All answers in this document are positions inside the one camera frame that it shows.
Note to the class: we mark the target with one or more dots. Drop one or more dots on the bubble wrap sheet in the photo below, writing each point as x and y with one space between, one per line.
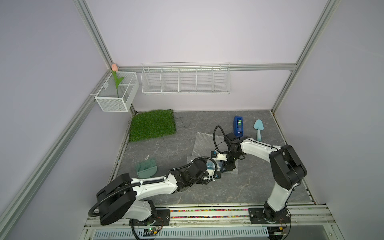
203 146

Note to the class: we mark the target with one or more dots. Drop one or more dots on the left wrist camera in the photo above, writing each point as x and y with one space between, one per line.
214 176

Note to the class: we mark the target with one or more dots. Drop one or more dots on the white vent grille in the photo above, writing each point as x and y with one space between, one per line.
183 233

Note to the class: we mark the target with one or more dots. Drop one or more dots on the green artificial grass mat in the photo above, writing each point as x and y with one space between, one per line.
152 125

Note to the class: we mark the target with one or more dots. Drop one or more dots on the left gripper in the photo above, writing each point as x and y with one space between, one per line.
201 181

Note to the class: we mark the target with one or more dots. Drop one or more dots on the pink artificial tulip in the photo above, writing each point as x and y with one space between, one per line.
117 79

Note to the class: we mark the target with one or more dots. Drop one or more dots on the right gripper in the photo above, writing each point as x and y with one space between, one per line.
227 166

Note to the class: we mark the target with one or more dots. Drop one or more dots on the white mesh wall basket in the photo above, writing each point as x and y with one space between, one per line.
107 98

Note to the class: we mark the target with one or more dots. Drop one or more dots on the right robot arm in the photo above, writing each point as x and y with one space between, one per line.
287 168

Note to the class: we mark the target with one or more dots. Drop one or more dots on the white wire wall shelf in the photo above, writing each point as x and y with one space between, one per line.
186 78

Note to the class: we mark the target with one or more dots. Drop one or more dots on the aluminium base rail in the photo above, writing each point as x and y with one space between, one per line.
241 215

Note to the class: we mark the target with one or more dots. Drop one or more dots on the teal garden trowel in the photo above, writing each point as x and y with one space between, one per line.
259 126

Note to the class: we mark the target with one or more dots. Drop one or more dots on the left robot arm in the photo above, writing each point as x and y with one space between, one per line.
129 198

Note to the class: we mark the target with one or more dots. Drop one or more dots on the teal hand rake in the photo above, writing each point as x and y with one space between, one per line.
146 169

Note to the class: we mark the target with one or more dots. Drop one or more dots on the blue tape dispenser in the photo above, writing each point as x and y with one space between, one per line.
238 127

